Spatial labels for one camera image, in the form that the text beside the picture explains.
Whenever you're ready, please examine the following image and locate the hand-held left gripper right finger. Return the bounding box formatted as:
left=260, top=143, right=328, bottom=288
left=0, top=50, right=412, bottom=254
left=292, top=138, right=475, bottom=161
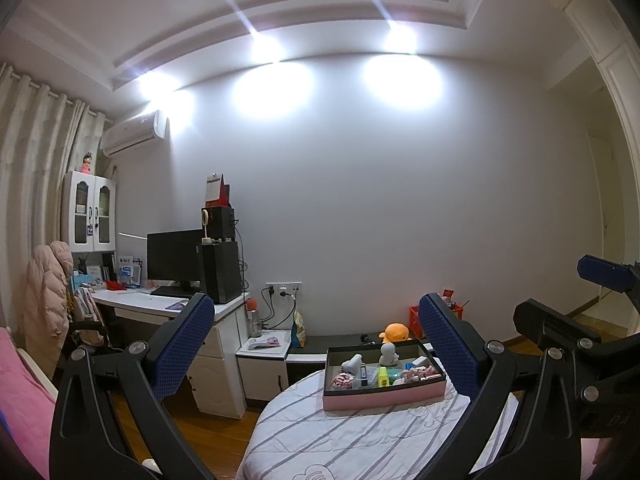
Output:
left=419, top=292, right=583, bottom=480

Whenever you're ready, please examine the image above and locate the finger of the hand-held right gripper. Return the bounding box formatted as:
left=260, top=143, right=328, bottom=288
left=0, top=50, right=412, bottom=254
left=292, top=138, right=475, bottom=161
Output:
left=576, top=254, right=640, bottom=306
left=513, top=299, right=607, bottom=357

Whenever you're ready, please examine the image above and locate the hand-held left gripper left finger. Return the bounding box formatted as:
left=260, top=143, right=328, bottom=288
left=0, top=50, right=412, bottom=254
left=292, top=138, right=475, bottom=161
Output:
left=49, top=291, right=216, bottom=480

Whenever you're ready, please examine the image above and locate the pink storage box grey inside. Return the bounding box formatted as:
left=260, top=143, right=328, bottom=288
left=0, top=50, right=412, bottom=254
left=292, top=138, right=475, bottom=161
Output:
left=322, top=338, right=447, bottom=412

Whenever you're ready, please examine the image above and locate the red plastic crate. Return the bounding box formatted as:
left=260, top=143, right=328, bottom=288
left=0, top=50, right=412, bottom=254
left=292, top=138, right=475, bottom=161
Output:
left=409, top=290, right=471, bottom=341

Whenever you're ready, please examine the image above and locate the white desk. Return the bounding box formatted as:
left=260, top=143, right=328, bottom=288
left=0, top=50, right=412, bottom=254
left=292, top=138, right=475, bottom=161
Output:
left=92, top=287, right=250, bottom=420

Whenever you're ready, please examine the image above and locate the orange octopus plush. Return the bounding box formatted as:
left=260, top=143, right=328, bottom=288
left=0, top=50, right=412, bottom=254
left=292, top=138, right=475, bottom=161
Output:
left=378, top=322, right=407, bottom=345

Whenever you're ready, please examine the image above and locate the pink printed bedsheet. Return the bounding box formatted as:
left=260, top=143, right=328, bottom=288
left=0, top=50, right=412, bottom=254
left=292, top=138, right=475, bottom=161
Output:
left=580, top=437, right=621, bottom=480

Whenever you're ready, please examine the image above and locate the clear bottle orange cap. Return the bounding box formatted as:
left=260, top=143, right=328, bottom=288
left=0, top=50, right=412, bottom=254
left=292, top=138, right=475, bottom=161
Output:
left=247, top=299, right=263, bottom=338

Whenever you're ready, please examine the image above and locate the white side cabinet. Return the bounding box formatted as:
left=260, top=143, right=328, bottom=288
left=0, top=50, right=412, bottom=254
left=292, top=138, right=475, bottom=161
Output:
left=235, top=330, right=293, bottom=403

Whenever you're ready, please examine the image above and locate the black computer tower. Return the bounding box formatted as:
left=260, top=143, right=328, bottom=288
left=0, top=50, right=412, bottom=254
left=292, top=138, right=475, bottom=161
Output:
left=201, top=241, right=243, bottom=305

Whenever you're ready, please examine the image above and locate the black computer monitor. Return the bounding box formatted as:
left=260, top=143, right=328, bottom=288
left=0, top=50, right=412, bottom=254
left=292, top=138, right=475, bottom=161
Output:
left=146, top=230, right=205, bottom=296

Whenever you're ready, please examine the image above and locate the blue box on desk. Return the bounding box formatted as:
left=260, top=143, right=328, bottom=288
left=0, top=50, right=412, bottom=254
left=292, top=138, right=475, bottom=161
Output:
left=117, top=255, right=143, bottom=286

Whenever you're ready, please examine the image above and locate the yellow snack bag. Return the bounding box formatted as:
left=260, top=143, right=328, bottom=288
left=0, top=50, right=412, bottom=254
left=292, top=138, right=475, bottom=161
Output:
left=291, top=310, right=308, bottom=348

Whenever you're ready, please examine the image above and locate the black speaker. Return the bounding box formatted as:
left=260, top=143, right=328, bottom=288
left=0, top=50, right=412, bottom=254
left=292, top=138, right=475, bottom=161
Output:
left=201, top=206, right=236, bottom=241

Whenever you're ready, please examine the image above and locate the white striped quilt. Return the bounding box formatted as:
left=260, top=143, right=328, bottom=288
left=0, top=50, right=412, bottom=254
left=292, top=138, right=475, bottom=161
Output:
left=235, top=367, right=521, bottom=480

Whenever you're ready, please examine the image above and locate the pink puffer jacket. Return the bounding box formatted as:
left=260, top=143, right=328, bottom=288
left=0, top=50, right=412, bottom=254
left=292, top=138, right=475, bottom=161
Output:
left=22, top=241, right=75, bottom=378

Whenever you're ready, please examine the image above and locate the red desk calendar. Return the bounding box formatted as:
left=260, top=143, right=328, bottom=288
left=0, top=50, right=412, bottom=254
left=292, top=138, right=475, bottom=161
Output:
left=206, top=173, right=233, bottom=208

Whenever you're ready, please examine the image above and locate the white glass door cabinet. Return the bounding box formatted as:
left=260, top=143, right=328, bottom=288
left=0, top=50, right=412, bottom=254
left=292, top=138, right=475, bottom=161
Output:
left=62, top=170, right=118, bottom=253

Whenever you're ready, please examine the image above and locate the pink blanket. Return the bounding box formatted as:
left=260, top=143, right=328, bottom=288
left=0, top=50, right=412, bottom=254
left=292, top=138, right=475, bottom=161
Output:
left=0, top=327, right=58, bottom=480

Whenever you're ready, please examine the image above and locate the white wardrobe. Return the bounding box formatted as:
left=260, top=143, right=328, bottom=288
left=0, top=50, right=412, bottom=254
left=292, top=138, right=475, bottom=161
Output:
left=550, top=0, right=640, bottom=341

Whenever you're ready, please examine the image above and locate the white air conditioner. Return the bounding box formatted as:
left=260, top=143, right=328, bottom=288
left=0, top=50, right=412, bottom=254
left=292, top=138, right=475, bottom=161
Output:
left=101, top=110, right=167, bottom=156

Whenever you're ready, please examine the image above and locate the beige curtain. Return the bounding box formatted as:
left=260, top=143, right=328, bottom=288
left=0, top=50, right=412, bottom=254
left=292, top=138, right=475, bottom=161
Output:
left=0, top=62, right=108, bottom=341

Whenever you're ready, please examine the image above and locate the ceiling spotlight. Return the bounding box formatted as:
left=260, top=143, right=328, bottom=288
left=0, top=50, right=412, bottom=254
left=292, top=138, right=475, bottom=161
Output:
left=137, top=62, right=166, bottom=88
left=247, top=32, right=281, bottom=61

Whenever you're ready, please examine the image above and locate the black power cable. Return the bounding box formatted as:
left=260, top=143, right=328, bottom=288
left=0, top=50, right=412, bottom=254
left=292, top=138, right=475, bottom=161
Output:
left=260, top=287, right=296, bottom=331

